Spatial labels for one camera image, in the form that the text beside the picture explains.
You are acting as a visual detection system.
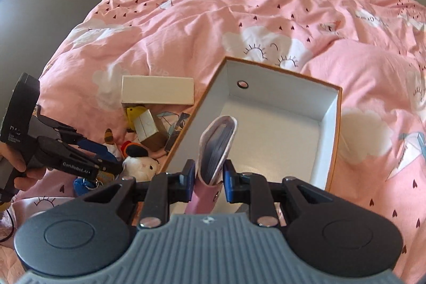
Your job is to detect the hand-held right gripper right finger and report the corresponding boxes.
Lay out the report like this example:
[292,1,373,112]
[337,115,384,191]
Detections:
[224,160,337,227]

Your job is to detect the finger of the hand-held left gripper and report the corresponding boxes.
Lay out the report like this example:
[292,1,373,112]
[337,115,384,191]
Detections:
[36,114,116,161]
[36,136,124,177]

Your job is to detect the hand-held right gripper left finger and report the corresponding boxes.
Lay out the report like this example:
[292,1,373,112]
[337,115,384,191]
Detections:
[73,159,196,229]

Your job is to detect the pink card holder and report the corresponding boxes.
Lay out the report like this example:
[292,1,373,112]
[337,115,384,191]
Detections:
[185,115,237,215]

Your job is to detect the silver card box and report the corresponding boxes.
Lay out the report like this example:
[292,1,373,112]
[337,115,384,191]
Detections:
[164,112,191,152]

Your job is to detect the orange cardboard box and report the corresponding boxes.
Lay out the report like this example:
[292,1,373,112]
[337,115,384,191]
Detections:
[156,56,343,193]

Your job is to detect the person's left hand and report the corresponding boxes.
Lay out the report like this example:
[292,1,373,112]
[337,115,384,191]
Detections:
[0,142,44,193]

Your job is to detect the white plush toy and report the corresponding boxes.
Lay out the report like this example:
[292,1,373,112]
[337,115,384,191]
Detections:
[121,143,161,180]

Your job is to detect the yellow duck toy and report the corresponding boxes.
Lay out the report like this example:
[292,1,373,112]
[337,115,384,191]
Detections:
[126,106,149,132]

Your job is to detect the small beige box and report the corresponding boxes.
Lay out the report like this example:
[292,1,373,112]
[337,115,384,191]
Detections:
[134,109,169,151]

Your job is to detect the long white box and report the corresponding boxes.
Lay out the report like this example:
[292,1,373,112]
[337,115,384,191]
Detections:
[120,75,194,106]

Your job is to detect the pink printed blanket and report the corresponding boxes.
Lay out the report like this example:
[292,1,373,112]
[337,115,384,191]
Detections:
[0,0,426,284]

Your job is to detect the striped plush keychain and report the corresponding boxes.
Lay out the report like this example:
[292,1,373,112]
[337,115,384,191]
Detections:
[103,128,118,155]

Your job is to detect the blue keychain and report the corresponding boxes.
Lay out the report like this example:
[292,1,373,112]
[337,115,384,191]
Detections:
[73,178,98,199]

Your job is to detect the black cable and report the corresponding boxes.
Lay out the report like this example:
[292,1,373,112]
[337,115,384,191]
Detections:
[0,201,17,242]

